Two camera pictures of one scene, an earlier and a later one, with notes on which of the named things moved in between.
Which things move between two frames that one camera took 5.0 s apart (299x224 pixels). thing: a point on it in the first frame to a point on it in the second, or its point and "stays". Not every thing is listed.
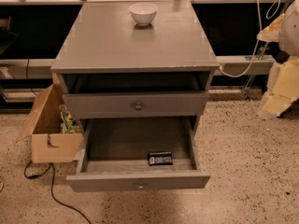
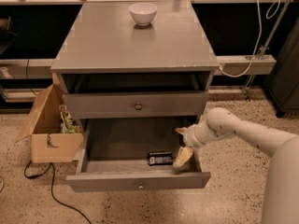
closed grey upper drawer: [176, 105] stays
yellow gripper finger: [283, 86] to [184, 155]
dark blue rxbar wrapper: [160, 158] stays
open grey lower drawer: [114, 157] stays
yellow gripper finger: [272, 33] to [180, 130]
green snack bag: [68, 125] stays
